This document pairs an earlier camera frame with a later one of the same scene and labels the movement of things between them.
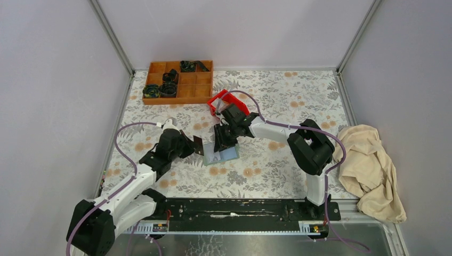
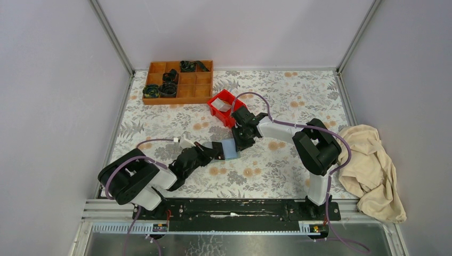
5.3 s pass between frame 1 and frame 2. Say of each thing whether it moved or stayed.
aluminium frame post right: stayed
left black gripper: moved
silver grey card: stayed
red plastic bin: stayed
